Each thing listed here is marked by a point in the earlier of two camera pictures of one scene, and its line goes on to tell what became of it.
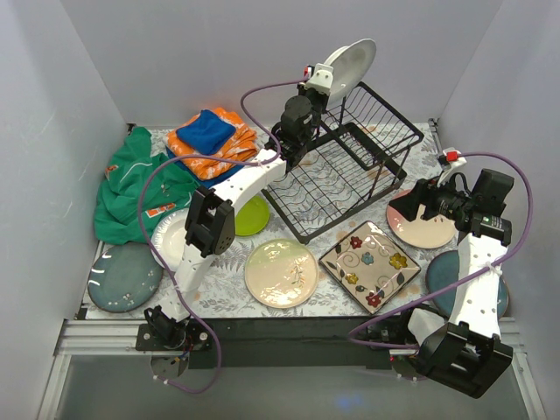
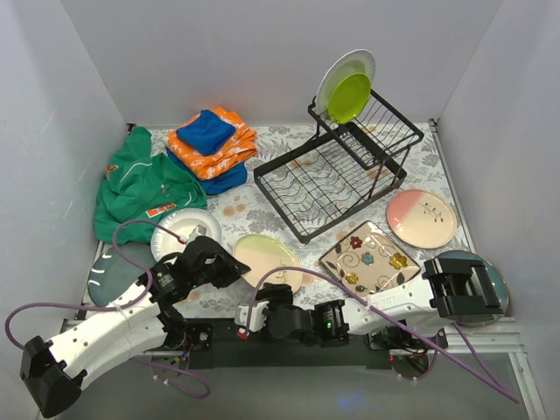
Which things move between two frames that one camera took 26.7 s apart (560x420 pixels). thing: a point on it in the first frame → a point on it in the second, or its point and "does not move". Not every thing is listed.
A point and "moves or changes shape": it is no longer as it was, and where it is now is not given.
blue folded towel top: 206,132 does not move
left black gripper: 318,96 → 219,268
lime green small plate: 252,218 → 349,98
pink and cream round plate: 423,233 does not move
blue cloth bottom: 206,183 does not move
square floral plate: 370,266 does not move
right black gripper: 423,201 → 266,297
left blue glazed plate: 124,277 does not move
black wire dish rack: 360,146 does not move
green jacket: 116,215 does not move
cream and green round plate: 281,274 moves or changes shape
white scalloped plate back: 170,239 does not move
